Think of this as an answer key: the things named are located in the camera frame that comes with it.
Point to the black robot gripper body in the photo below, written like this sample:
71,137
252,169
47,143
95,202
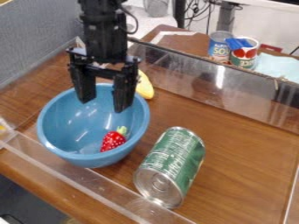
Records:
104,29

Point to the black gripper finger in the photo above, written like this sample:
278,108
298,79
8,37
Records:
124,90
84,84

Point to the red toy strawberry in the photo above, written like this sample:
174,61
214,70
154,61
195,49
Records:
114,139

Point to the blue plastic bowl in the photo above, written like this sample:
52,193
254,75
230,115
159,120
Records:
71,127

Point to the clear acrylic back barrier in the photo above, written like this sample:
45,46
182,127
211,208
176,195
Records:
179,67

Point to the clear acrylic barrier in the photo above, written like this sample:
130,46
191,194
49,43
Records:
91,190
179,67

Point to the blue soup can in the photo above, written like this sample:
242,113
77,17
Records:
219,49

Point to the green labelled tin can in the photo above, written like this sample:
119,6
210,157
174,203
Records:
164,176

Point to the blue plastic piece on can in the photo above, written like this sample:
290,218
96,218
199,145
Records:
236,43

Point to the red and white tomato can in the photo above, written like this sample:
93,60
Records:
244,56

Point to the grey metal pole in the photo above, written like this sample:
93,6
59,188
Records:
226,17

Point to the light blue cloth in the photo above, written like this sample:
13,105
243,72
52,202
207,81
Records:
278,66

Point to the clear acrylic front barrier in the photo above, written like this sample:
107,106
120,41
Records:
91,190

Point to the clear acrylic triangle bracket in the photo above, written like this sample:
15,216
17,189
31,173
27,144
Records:
80,44

